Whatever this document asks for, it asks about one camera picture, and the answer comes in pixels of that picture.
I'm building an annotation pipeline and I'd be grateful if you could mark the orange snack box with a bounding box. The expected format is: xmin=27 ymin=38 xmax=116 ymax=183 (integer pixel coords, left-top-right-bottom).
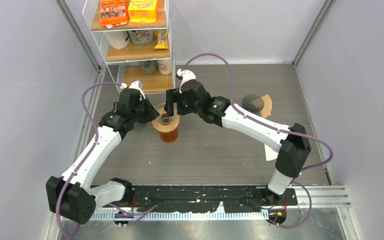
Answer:
xmin=99 ymin=0 xmax=129 ymax=29

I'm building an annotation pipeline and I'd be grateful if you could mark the printed white mug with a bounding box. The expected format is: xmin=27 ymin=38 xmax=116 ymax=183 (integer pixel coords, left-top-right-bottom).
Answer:
xmin=128 ymin=30 xmax=154 ymax=46

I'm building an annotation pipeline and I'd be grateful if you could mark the yellow snack box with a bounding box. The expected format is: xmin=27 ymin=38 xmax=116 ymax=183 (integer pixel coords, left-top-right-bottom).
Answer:
xmin=127 ymin=0 xmax=159 ymax=23

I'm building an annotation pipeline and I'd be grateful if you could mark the yellow candy bag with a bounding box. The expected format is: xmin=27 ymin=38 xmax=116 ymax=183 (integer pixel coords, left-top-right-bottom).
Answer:
xmin=154 ymin=30 xmax=169 ymax=50

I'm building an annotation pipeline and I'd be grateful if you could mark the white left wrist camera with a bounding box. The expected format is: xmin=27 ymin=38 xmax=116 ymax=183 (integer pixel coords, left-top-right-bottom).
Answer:
xmin=119 ymin=80 xmax=146 ymax=101

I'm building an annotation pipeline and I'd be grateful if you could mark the brown paper filter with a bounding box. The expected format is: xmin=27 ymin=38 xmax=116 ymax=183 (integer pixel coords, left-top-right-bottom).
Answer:
xmin=260 ymin=94 xmax=273 ymax=119

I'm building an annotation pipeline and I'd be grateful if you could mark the amber glass jar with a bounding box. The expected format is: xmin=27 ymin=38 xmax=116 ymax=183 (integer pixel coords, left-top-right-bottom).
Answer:
xmin=159 ymin=128 xmax=179 ymax=143

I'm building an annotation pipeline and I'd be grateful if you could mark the white paper roll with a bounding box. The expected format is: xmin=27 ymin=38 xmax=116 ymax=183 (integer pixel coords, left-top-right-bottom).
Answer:
xmin=104 ymin=31 xmax=131 ymax=50

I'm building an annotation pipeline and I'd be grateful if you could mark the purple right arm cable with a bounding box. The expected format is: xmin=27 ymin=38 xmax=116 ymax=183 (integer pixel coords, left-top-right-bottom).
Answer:
xmin=182 ymin=52 xmax=334 ymax=229

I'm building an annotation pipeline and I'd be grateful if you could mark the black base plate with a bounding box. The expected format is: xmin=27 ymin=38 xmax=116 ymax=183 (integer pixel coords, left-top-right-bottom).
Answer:
xmin=114 ymin=185 xmax=298 ymax=214

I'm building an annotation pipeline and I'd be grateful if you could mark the white paper coffee filter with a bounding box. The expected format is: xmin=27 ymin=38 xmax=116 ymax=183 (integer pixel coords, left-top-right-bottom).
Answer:
xmin=264 ymin=144 xmax=278 ymax=162

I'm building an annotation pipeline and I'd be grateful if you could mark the white patterned cup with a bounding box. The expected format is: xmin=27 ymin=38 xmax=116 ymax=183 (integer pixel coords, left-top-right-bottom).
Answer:
xmin=157 ymin=58 xmax=173 ymax=75

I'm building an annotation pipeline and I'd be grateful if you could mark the round wooden dripper stand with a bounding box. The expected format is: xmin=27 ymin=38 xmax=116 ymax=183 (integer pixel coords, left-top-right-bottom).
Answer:
xmin=152 ymin=108 xmax=180 ymax=133

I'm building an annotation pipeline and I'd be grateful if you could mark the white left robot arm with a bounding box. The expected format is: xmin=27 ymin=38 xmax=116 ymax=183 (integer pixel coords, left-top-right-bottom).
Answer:
xmin=45 ymin=87 xmax=160 ymax=225

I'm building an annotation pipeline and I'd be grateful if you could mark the clear glass dripper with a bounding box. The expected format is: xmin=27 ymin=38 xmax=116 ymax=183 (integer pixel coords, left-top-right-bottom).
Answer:
xmin=155 ymin=103 xmax=175 ymax=126

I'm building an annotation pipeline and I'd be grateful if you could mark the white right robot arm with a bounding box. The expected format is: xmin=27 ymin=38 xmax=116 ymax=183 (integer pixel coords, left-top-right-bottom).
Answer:
xmin=164 ymin=79 xmax=312 ymax=205

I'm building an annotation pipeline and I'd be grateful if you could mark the white wire wooden shelf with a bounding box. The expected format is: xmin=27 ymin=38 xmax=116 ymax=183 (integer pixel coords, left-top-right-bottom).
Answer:
xmin=80 ymin=0 xmax=175 ymax=94

